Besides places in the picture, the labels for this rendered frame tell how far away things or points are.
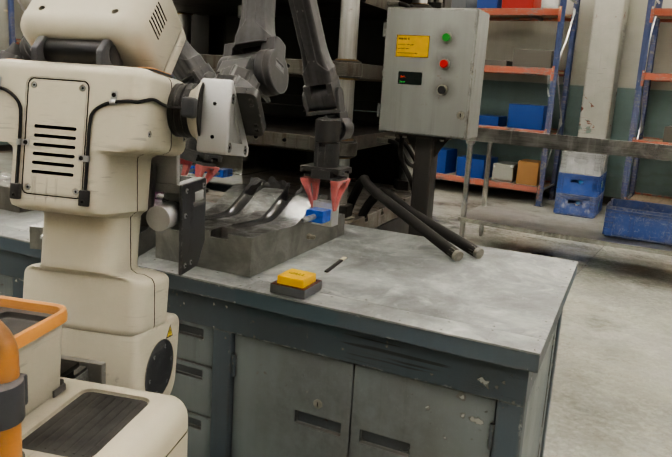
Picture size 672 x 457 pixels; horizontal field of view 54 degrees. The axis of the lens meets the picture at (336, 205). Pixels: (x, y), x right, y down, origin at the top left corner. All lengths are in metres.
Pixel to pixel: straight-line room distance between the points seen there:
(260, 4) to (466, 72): 1.05
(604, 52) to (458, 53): 5.59
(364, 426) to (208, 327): 0.41
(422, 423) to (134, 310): 0.61
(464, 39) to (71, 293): 1.42
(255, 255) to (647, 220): 3.82
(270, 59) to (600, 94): 6.67
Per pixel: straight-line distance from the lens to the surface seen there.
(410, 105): 2.17
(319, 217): 1.45
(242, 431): 1.60
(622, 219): 4.99
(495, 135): 4.88
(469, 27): 2.13
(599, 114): 7.65
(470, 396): 1.33
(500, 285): 1.55
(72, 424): 0.90
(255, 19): 1.19
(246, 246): 1.45
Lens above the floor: 1.24
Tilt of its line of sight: 11 degrees down
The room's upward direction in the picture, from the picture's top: 4 degrees clockwise
